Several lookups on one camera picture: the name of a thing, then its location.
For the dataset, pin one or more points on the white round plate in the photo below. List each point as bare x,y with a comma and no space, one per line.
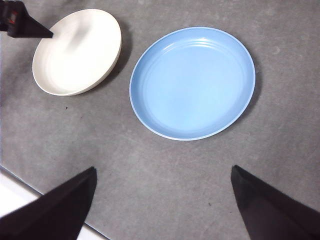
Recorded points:
80,62

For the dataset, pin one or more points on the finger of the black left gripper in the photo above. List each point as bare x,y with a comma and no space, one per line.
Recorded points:
27,27

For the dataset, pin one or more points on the blue round plate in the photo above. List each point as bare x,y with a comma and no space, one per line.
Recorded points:
192,85

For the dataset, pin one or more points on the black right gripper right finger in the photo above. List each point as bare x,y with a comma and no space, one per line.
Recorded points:
275,220

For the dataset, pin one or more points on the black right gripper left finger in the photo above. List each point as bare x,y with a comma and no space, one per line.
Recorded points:
50,220

